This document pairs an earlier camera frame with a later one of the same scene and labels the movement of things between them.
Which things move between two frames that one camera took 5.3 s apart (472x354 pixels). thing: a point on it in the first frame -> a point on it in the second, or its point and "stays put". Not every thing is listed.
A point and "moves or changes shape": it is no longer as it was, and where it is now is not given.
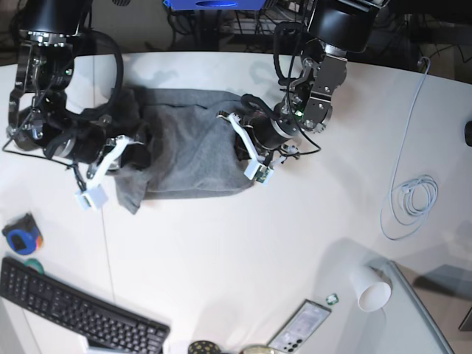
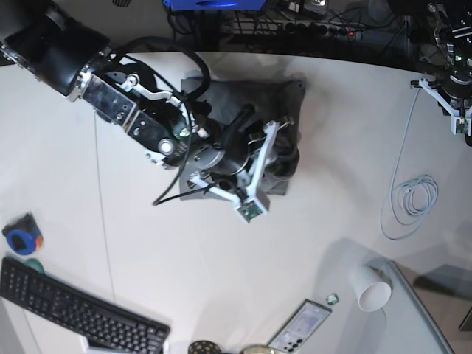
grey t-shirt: (192, 134) moves or changes shape
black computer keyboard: (107, 330) stays put
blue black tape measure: (23, 236) stays put
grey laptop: (401, 327) stays put
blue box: (214, 5) stays put
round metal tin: (256, 349) stays put
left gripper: (94, 140) -> (226, 162)
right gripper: (271, 129) -> (456, 89)
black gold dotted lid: (203, 347) stays put
